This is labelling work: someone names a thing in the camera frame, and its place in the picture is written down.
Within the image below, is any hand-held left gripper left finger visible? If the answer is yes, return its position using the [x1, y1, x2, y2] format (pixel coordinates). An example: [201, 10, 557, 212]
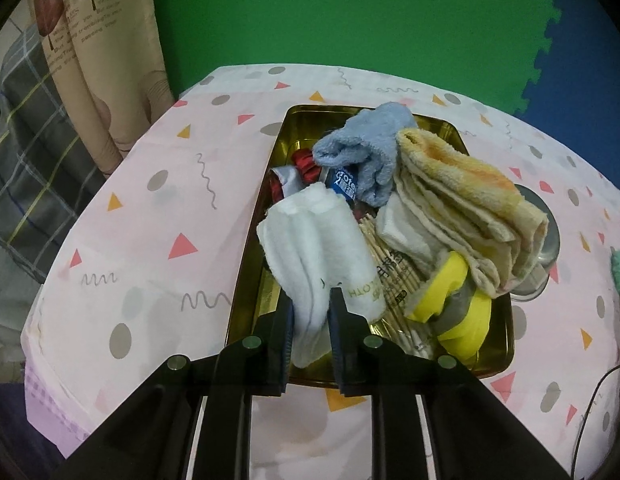
[50, 296, 297, 480]

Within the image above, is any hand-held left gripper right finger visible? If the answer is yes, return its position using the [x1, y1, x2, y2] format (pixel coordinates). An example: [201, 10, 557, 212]
[327, 287, 575, 480]

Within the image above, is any clear packet of toothpicks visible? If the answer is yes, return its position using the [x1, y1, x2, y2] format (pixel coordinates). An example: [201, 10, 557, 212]
[357, 212, 441, 356]

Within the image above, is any white towel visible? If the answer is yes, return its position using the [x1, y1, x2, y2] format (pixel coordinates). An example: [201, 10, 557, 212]
[256, 182, 385, 368]

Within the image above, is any yellow cloth with grey stripe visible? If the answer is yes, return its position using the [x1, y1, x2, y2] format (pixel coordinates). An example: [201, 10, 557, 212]
[405, 251, 493, 366]

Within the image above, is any cream white cloth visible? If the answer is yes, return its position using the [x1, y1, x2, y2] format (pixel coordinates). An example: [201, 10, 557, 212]
[377, 194, 441, 273]

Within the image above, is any black blue snack packet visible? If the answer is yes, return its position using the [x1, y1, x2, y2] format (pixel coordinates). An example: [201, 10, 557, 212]
[325, 162, 361, 203]

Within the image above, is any orange dotted towel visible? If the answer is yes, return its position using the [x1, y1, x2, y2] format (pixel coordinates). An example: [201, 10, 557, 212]
[392, 127, 550, 298]

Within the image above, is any light blue fluffy towel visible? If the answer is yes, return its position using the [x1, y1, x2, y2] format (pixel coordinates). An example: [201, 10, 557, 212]
[312, 102, 419, 208]

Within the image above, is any gold rectangular tin box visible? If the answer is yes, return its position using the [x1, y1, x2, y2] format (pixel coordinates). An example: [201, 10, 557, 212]
[225, 105, 515, 391]

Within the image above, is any stainless steel bowl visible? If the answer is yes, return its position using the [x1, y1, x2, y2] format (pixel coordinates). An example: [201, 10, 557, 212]
[510, 185, 561, 303]

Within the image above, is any grey plaid cloth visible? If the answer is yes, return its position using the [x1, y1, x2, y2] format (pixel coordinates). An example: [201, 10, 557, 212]
[0, 25, 126, 286]

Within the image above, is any green foam mat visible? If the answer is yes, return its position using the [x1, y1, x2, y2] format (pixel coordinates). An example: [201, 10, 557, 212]
[149, 0, 565, 111]

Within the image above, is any beige printed curtain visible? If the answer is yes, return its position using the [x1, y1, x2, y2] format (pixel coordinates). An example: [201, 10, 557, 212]
[27, 0, 175, 181]

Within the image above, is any blue foam mat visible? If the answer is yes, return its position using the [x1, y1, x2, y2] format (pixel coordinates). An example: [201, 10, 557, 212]
[522, 0, 620, 176]

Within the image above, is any black cable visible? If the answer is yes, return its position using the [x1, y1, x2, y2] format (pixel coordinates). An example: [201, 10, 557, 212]
[572, 360, 620, 478]

